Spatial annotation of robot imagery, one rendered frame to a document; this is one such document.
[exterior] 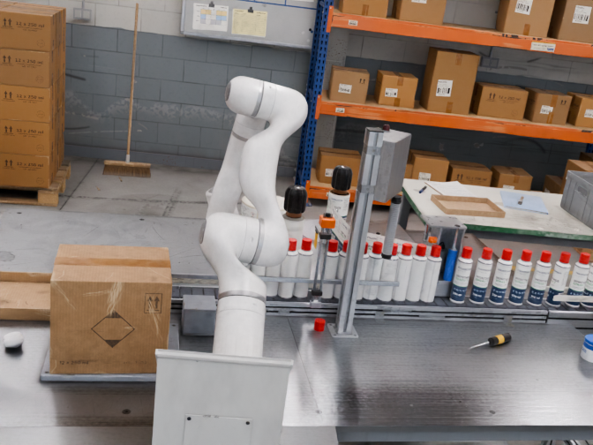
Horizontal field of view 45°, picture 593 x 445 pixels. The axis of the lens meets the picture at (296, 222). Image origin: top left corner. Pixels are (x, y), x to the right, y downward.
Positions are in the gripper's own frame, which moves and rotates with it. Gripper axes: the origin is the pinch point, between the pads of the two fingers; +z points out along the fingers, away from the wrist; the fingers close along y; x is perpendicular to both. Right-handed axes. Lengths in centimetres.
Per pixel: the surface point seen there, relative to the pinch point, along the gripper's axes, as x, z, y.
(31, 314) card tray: 64, -13, -13
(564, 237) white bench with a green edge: -163, 76, 101
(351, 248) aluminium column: -34.8, -7.2, -16.7
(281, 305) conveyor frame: -9.6, 11.4, -5.5
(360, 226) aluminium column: -39.0, -13.2, -15.7
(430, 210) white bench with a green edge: -102, 52, 125
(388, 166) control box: -51, -30, -18
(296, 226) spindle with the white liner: -23.0, -2.2, 23.9
